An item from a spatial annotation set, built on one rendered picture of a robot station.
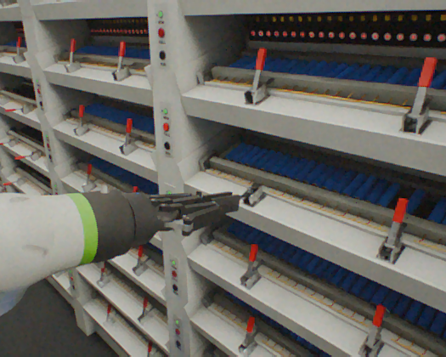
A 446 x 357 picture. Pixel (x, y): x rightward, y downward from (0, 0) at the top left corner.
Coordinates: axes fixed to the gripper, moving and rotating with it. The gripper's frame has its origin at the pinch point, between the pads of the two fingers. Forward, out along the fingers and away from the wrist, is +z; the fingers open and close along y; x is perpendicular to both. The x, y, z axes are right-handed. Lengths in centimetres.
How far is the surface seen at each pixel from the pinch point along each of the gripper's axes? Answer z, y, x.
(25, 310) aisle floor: 12, -124, -95
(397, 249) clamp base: 8.2, 27.8, 0.7
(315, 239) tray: 7.1, 15.5, -2.3
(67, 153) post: 13, -88, -11
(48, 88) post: 6, -88, 11
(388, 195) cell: 16.9, 22.0, 6.0
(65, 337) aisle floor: 18, -94, -94
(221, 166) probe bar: 11.9, -11.9, 3.1
